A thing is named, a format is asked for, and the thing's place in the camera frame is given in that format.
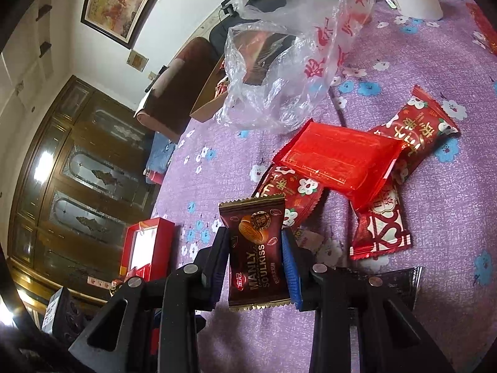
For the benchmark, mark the blue floral cloth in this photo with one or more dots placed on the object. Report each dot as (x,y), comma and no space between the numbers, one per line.
(161,151)

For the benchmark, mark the black box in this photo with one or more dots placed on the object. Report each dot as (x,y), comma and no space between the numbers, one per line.
(64,314)

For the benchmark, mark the red patterned packet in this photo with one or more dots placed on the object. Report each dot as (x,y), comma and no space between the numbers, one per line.
(485,27)

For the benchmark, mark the red gift box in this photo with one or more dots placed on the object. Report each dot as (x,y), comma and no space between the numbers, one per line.
(155,229)

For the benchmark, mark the red flowered candy packet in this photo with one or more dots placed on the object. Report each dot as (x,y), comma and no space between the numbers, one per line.
(423,120)
(287,190)

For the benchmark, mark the brown armchair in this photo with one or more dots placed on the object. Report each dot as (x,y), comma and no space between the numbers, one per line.
(178,85)

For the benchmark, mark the brown snack packet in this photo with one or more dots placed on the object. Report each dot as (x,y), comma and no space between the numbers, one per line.
(252,248)

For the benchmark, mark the pink bottle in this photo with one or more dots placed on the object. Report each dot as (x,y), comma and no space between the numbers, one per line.
(153,176)

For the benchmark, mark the purple floral tablecloth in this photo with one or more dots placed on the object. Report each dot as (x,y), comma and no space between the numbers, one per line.
(446,221)

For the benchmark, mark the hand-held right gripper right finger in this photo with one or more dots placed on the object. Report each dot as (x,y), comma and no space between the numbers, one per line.
(290,272)

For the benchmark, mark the black marker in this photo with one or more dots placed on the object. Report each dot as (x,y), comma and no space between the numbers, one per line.
(155,77)

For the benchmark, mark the framed painting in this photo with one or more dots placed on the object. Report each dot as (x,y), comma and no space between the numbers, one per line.
(120,4)

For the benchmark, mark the dark snack packet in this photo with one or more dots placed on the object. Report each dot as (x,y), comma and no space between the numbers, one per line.
(400,279)

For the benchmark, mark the red white lattice packet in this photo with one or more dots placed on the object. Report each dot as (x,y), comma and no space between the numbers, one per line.
(378,229)

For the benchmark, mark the dark wall hook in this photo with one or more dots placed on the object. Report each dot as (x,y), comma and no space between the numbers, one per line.
(45,48)

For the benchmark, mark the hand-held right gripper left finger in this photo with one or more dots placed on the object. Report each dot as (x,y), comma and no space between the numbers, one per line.
(217,272)

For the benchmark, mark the small wall picture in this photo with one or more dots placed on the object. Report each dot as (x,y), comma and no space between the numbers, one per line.
(137,60)

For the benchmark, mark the wooden cabinet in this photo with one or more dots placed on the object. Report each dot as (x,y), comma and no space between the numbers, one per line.
(77,163)

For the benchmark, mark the clear plastic bag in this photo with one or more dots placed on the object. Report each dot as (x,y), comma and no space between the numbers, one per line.
(310,66)

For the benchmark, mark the large red snack packet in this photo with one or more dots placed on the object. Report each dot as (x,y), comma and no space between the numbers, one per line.
(337,159)

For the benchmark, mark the cardboard box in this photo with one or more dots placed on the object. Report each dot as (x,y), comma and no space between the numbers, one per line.
(209,101)

